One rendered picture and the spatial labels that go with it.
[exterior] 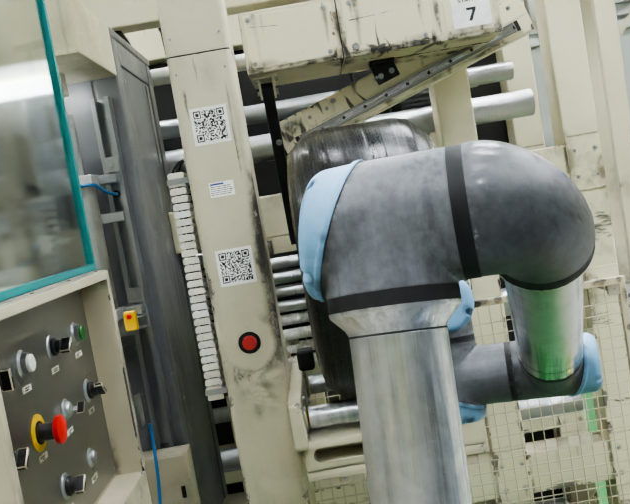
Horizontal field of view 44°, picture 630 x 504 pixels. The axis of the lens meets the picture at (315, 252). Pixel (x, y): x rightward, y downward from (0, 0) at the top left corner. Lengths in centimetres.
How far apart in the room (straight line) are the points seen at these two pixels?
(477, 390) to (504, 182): 43
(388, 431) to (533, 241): 19
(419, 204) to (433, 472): 21
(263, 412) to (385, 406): 102
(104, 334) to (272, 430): 43
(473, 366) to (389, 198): 41
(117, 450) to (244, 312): 37
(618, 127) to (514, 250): 630
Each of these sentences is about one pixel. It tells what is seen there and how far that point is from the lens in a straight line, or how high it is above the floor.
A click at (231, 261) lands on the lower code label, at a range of 161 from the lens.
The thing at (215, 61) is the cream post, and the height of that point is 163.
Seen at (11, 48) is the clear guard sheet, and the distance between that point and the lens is 131.
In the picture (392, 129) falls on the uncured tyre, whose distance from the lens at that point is 156.
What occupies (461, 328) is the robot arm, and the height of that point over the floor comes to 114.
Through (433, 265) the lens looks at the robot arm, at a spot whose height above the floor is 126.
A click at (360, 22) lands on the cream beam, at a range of 191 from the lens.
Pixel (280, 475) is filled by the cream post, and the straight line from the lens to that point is 170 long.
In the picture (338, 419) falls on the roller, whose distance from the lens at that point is 159.
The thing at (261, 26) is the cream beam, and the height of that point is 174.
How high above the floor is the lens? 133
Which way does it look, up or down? 4 degrees down
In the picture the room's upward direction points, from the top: 10 degrees counter-clockwise
